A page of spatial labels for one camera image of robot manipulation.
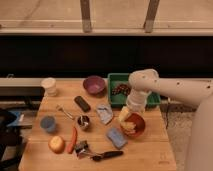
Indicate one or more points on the yellow apple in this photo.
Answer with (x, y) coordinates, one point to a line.
(56, 144)

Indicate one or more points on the black handled kitchen utensil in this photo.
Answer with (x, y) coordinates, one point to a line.
(98, 157)

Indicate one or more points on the black chair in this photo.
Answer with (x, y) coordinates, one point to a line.
(9, 136)

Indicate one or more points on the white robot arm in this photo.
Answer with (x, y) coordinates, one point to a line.
(198, 94)

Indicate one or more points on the yellow banana piece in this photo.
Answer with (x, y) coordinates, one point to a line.
(128, 127)

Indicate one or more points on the blue cup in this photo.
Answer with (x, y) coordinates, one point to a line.
(48, 124)

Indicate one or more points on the dark red grapes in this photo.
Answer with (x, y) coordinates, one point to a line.
(121, 89)

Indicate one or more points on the purple bowl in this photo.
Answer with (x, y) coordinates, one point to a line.
(94, 84)

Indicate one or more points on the blue sponge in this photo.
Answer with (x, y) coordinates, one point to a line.
(116, 138)

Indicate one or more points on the light blue folded cloth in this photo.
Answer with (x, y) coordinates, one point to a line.
(105, 113)

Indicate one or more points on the green plastic tray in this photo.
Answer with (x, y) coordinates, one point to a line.
(114, 79)

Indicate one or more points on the small metal clip object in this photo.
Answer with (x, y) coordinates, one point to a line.
(80, 147)

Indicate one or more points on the dark brown rectangular block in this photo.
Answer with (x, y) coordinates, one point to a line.
(82, 103)

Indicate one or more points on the red bowl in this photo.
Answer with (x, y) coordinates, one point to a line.
(138, 125)

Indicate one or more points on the orange carrot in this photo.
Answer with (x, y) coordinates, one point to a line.
(71, 145)

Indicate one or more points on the white cup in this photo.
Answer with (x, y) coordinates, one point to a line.
(49, 85)

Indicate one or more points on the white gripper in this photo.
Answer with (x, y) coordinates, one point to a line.
(136, 102)

